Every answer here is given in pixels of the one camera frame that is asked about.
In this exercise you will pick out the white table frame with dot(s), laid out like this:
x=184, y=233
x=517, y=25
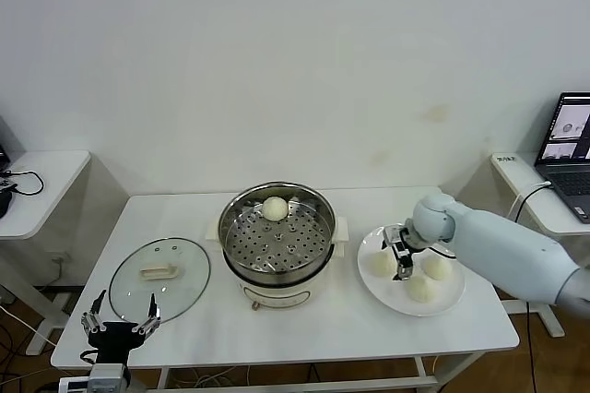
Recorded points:
x=345, y=383

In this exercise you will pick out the round white plate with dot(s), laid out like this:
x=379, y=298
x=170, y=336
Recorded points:
x=392, y=296

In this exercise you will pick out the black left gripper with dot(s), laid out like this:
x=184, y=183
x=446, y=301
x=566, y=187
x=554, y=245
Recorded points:
x=115, y=340

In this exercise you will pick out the white side table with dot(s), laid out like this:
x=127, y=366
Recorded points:
x=539, y=208
x=46, y=190

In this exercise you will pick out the white steamed baozi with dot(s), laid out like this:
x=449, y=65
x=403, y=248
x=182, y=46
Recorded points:
x=420, y=290
x=382, y=266
x=438, y=268
x=275, y=208

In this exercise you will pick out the open black laptop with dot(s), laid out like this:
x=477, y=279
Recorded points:
x=3, y=153

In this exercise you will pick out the small usb hub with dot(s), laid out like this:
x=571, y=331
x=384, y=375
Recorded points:
x=5, y=184

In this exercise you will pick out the open grey laptop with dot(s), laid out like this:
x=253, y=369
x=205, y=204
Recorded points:
x=569, y=181

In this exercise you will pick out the small printed table label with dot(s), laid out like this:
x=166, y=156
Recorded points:
x=507, y=160

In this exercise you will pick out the white wall power socket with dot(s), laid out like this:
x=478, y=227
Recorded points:
x=60, y=258

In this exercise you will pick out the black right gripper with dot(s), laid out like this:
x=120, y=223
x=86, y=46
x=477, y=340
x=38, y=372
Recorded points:
x=409, y=238

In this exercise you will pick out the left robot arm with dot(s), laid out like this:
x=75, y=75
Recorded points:
x=106, y=379

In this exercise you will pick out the cream electric cooking pot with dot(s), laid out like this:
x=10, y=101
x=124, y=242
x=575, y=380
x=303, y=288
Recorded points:
x=276, y=294

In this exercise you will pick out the glass pot lid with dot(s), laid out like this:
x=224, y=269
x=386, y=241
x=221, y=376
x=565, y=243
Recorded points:
x=138, y=296

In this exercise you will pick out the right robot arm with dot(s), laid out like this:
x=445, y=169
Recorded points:
x=498, y=245

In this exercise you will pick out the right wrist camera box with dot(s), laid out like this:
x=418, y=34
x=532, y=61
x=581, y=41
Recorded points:
x=392, y=232

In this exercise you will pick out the perforated steel steamer basket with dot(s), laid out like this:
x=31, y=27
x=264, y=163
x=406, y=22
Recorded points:
x=258, y=238

